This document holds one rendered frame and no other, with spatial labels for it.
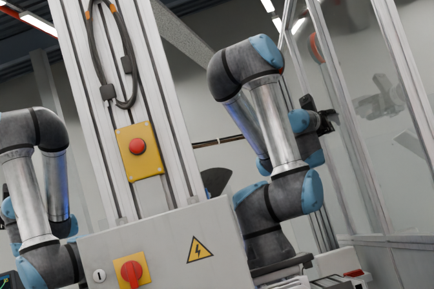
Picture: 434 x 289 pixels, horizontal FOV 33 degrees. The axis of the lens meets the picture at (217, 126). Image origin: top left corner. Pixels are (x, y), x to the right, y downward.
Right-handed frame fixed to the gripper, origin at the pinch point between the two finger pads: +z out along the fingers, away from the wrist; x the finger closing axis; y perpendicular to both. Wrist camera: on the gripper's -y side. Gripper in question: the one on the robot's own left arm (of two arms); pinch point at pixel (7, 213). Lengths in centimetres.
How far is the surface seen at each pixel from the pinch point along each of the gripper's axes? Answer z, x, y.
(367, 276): -18, 133, 30
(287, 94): 25, 127, -56
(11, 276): -2.5, 1.0, 22.4
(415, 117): -135, 82, -2
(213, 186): 8, 82, -10
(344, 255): 0, 134, 21
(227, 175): 7, 88, -15
